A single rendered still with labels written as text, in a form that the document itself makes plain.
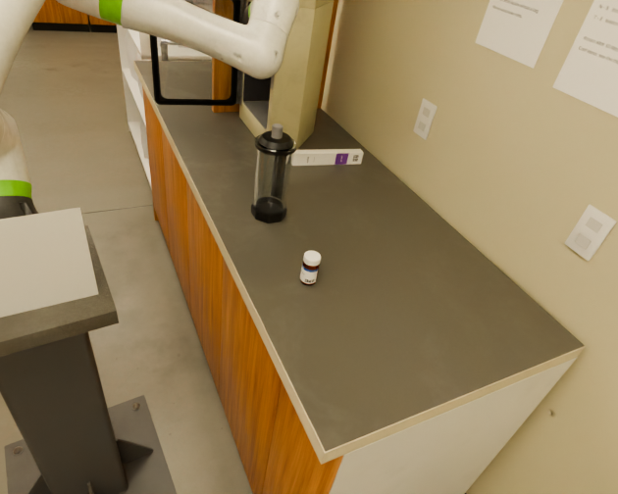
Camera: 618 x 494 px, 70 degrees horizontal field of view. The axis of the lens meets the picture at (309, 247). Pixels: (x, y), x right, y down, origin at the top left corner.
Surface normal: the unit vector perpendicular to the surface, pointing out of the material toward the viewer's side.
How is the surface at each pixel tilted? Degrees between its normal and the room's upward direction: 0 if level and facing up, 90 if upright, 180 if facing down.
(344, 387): 0
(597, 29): 90
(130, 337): 0
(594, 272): 90
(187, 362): 0
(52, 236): 90
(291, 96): 90
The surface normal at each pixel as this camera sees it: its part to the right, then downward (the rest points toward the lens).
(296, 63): 0.43, 0.61
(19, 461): 0.14, -0.77
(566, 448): -0.90, 0.17
